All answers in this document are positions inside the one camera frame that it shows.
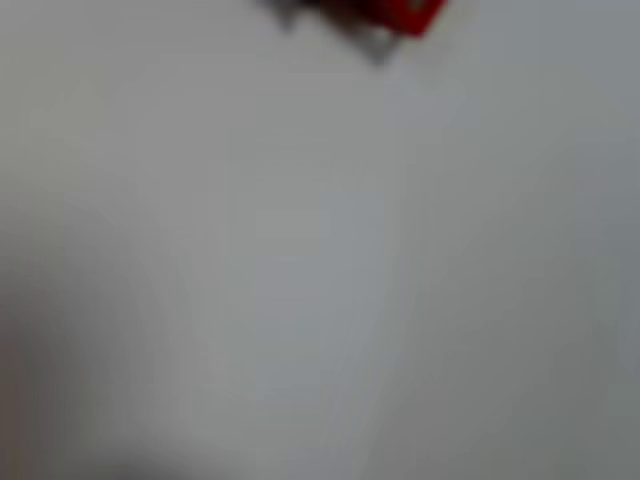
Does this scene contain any small red object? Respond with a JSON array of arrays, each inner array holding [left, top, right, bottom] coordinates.
[[259, 0, 449, 66]]

